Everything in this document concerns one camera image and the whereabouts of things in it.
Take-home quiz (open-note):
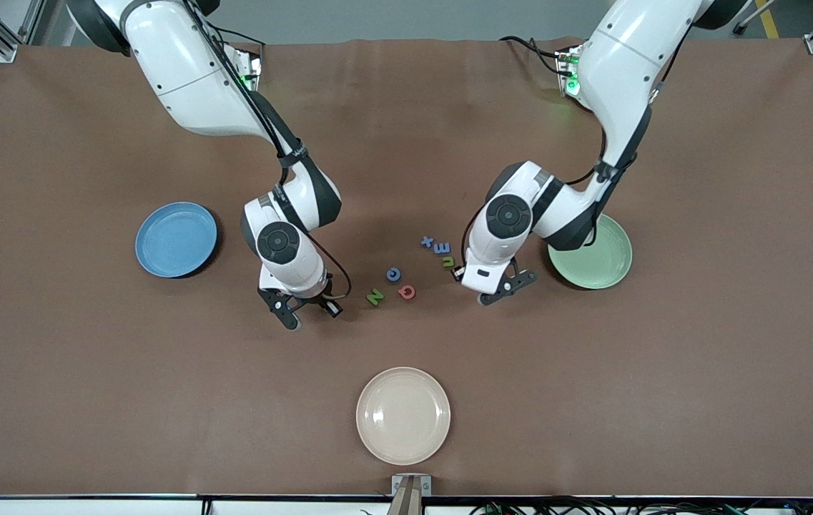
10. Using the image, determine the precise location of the beige plate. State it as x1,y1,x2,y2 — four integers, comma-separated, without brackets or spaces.
356,367,451,466

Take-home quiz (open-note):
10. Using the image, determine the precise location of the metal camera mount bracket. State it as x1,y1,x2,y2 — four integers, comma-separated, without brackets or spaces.
386,474,433,515

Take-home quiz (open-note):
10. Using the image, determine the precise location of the green plate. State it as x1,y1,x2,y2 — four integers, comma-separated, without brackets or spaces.
548,212,634,290

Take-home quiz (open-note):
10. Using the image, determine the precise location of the grey stand leg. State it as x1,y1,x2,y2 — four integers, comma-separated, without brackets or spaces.
733,0,772,35

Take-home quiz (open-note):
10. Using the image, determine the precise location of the brown table mat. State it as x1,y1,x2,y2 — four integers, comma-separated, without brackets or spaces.
0,37,813,498

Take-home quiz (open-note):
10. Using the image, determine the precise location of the tangled black cable bundle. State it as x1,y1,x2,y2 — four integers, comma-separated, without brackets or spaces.
470,496,813,515

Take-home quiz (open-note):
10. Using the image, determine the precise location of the black right base cable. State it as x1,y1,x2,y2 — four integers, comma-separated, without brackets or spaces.
213,25,265,51

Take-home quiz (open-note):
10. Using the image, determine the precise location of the blue plate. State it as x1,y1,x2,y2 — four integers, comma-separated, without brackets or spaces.
135,202,219,279

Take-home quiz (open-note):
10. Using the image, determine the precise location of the black base cable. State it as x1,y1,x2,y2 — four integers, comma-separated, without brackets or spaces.
499,36,571,76
213,25,265,51

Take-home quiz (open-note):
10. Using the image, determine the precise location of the black left base cable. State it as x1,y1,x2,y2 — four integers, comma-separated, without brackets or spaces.
499,36,571,76

